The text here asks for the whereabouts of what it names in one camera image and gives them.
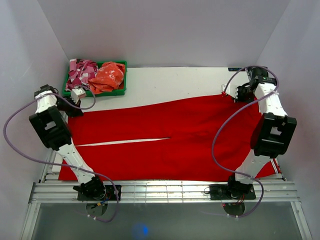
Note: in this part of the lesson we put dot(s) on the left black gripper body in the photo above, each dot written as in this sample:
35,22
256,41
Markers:
64,106

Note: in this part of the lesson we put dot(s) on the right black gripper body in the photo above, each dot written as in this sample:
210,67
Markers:
244,95

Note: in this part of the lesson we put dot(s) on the red trousers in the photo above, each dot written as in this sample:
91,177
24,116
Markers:
194,139

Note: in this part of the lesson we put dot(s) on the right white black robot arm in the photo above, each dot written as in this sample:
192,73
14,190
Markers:
271,136

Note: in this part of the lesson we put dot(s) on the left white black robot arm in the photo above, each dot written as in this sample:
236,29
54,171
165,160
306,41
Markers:
53,131

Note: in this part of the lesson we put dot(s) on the pink patterned garment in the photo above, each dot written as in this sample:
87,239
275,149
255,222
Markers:
80,72

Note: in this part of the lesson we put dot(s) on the orange crumpled garment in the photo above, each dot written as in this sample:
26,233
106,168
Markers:
109,77

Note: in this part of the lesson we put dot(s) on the green plastic tray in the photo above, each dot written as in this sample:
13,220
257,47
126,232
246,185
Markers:
89,93

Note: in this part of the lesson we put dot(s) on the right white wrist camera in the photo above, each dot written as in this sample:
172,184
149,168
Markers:
230,90

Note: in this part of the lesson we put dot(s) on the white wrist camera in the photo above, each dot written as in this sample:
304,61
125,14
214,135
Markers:
77,94
230,90

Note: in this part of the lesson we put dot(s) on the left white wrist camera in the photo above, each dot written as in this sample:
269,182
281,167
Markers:
77,94

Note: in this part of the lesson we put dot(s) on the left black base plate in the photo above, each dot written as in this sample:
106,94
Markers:
110,194

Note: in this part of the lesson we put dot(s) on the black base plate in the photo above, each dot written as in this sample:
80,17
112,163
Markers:
217,193
110,194

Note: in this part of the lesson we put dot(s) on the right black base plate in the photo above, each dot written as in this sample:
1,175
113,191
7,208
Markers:
217,193

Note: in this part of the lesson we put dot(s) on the aluminium frame rail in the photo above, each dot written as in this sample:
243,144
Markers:
162,191

